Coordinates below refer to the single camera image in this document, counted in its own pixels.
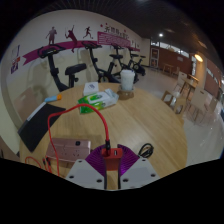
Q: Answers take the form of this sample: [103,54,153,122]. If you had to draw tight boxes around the blue and orange marker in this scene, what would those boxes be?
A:
[44,93,64,103]

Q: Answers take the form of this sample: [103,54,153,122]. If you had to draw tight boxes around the white cup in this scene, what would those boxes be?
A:
[119,68,136,93]

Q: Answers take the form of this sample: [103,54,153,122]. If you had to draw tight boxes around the pink power strip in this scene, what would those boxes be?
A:
[45,137,92,164]

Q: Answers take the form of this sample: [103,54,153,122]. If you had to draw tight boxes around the group of tables and chairs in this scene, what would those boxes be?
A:
[161,71,222,125]

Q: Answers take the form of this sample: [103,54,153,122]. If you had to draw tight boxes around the red charger block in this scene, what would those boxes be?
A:
[100,147,124,172]

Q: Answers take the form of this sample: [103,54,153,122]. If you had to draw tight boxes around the black flat pad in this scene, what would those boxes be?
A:
[17,102,67,153]

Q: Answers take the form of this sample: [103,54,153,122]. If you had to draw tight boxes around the row of exercise bikes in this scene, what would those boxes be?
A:
[37,41,147,93]

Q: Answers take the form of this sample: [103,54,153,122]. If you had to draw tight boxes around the ceiling lights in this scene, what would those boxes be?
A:
[158,31,205,64]

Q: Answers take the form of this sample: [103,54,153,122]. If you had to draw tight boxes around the wall poster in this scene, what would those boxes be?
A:
[10,44,22,75]

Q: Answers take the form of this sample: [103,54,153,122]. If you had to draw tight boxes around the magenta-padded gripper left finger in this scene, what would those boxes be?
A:
[65,145,108,191]

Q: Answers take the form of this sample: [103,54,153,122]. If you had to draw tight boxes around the small white box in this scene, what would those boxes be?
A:
[82,81,100,97]

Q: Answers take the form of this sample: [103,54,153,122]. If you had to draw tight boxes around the green wet wipes pack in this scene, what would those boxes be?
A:
[77,88,120,115]

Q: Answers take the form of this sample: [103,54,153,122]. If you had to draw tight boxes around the round wooden coaster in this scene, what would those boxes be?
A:
[117,89,136,101]

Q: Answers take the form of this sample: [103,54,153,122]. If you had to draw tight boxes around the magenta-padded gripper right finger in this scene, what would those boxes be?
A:
[117,143,161,191]

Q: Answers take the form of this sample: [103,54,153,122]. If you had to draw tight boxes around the black power cord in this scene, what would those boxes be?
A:
[137,142,155,159]

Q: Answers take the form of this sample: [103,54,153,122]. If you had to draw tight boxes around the red charging cable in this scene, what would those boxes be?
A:
[24,103,112,178]

